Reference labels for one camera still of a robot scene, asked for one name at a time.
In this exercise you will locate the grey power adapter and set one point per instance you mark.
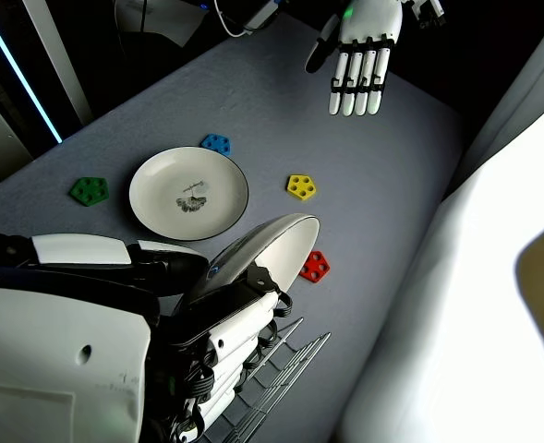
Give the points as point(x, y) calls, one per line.
point(262, 14)

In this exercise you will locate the yellow pentagon block with holes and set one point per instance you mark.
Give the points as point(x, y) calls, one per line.
point(302, 186)

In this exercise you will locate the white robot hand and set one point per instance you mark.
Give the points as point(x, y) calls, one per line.
point(59, 346)
point(368, 25)

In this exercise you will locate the cyan light strip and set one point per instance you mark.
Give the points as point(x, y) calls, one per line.
point(20, 76)

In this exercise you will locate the green pentagon block with holes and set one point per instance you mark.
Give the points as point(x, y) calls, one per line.
point(89, 190)

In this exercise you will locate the blue pentagon block with holes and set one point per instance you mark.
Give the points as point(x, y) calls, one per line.
point(215, 143)

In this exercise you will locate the white plate central leaf print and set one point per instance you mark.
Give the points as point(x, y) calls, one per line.
point(170, 184)

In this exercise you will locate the white plate two leaf prints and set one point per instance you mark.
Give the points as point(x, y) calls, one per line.
point(290, 249)

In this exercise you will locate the red pentagon block with holes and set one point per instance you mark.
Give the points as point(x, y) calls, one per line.
point(317, 266)

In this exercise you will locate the grey table cloth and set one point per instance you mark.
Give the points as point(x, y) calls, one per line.
point(368, 161)

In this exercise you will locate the white backdrop sheet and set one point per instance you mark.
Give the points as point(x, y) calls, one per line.
point(461, 323)

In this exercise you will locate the white post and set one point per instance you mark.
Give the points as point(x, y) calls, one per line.
point(61, 64)

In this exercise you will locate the white panel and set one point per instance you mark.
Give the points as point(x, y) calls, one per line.
point(170, 23)

